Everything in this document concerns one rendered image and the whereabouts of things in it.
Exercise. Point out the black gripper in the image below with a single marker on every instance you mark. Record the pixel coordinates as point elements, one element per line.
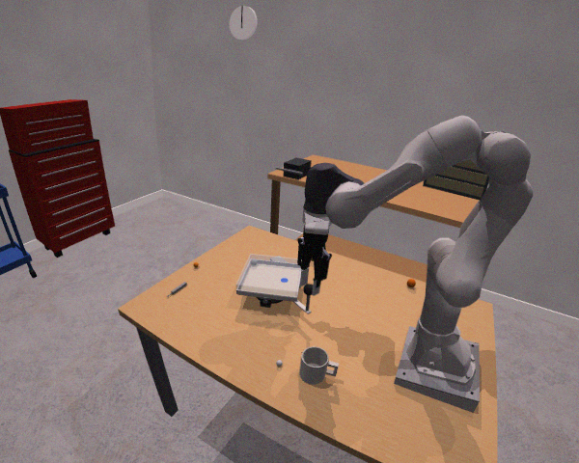
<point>315,249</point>

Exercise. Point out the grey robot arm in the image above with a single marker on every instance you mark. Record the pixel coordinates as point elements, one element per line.
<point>456,269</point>

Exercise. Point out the dark grey mug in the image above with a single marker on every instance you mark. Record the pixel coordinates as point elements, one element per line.
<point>316,357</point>

